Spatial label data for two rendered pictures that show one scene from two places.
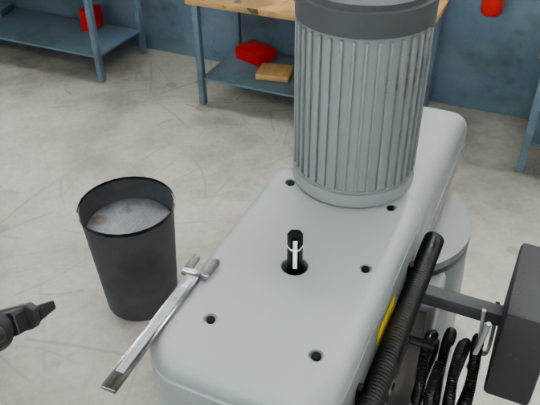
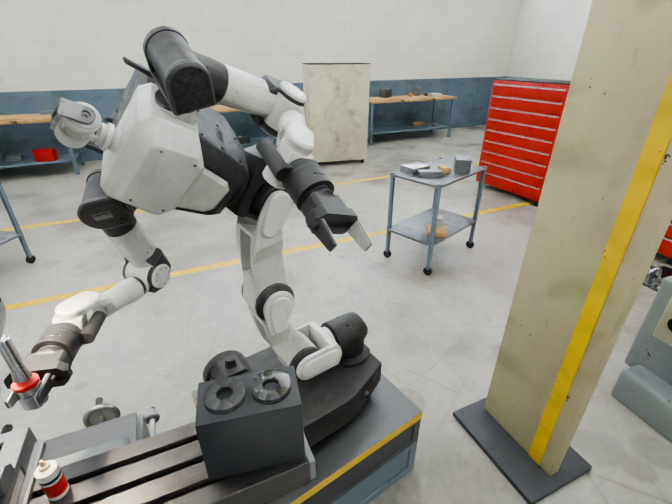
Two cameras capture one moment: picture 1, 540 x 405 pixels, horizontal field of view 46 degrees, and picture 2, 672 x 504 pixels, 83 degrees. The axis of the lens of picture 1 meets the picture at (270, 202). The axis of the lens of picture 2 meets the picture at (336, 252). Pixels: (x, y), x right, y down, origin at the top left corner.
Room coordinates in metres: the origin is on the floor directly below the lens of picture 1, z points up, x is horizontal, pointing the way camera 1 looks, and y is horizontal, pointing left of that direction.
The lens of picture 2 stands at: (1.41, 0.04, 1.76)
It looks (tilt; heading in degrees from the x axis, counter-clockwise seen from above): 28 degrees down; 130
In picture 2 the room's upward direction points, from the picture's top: straight up
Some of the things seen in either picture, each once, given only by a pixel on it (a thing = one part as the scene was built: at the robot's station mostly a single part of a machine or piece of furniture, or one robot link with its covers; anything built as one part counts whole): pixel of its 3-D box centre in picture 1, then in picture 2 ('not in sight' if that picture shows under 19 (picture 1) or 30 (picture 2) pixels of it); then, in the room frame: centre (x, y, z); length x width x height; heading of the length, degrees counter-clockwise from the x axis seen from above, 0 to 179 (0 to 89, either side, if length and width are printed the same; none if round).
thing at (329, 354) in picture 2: not in sight; (308, 350); (0.56, 0.87, 0.68); 0.21 x 0.20 x 0.13; 76
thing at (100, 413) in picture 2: not in sight; (101, 424); (0.21, 0.18, 0.61); 0.16 x 0.12 x 0.12; 155
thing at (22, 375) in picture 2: not in sight; (13, 360); (0.55, 0.05, 1.22); 0.03 x 0.03 x 0.11
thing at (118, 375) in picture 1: (162, 317); not in sight; (0.57, 0.14, 1.89); 0.24 x 0.04 x 0.01; 156
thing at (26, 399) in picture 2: not in sight; (31, 393); (0.55, 0.05, 1.13); 0.05 x 0.05 x 0.05
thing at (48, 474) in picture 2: not in sight; (50, 476); (0.63, 0.02, 0.97); 0.04 x 0.04 x 0.11
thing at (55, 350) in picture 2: not in sight; (49, 361); (0.48, 0.11, 1.13); 0.13 x 0.12 x 0.10; 52
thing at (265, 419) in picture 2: not in sight; (252, 419); (0.88, 0.37, 1.01); 0.22 x 0.12 x 0.20; 55
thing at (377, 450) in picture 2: not in sight; (305, 431); (0.55, 0.84, 0.20); 0.78 x 0.68 x 0.40; 76
